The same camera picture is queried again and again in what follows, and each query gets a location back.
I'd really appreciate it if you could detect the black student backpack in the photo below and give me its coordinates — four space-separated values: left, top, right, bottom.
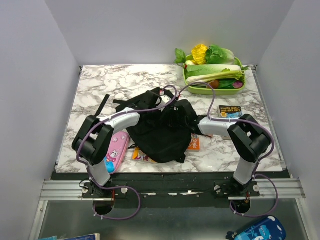
113 87 192 164

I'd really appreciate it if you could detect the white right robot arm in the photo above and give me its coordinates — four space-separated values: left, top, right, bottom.
164 99 275 196

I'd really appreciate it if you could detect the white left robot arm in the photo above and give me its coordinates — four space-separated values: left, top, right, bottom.
71 90 172 198

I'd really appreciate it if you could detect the green plastic vegetable tray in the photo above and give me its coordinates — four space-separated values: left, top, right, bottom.
183 55 249 96

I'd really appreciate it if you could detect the orange treehouse book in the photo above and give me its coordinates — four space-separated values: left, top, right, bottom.
187 134 200 151

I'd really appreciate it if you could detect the dark blue treehouse book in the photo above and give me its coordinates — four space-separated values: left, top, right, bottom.
218 105 243 119

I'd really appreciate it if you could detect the green leafy sprig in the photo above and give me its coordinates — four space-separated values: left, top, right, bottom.
174 48 187 68

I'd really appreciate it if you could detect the Roald Dahl Charlie book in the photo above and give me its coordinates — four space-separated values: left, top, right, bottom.
132 147 156 163

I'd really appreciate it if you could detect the purple vegetable toy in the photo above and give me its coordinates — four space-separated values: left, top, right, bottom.
232 80 244 89

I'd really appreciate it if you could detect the yellow fabric flower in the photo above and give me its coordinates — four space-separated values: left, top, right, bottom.
191 44 208 65

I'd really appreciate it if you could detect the green lettuce leaf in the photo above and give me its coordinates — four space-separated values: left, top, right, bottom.
205 44 235 65

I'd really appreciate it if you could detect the white-stemmed cabbage stalk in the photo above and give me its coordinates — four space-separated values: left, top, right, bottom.
186 70 245 85

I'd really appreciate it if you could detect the pink cartoon pencil case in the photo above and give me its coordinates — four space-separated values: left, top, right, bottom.
104 131 130 175

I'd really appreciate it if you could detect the blue shark pencil case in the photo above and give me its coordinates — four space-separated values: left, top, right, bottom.
225 215 287 240

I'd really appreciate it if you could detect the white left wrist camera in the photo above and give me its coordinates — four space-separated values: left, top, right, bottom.
159 95 176 108

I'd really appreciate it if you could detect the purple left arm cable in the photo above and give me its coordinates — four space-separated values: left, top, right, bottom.
76 84 179 220

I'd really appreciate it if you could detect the aluminium mounting rail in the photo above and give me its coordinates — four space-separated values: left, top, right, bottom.
40 178 306 201

